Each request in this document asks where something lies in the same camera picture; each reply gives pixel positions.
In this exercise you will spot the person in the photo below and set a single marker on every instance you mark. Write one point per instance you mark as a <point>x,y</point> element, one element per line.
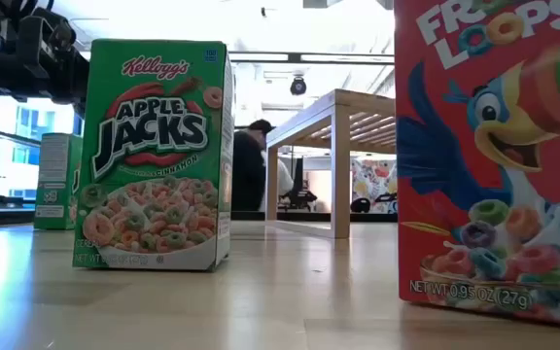
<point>248,170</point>
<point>285,177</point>

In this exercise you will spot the black aluminium table frame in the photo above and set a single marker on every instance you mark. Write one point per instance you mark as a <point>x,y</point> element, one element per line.
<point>251,216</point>

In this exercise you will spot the red Froot Loops cereal box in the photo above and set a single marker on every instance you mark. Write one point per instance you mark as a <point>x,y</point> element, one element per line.
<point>455,146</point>

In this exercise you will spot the wooden slatted shelf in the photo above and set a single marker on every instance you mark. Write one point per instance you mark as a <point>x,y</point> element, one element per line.
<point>340,160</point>

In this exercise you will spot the round black camera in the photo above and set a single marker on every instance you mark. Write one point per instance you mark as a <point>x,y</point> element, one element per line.
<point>298,86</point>

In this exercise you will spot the large glass window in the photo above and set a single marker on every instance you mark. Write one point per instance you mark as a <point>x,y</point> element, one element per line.
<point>17,146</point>

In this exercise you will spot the green Apple Jacks cereal box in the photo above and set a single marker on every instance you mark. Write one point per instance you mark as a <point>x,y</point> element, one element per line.
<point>56,180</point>
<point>153,155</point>

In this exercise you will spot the colourful floral cloth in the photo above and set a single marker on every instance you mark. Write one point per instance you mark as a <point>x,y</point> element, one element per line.
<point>372,180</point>

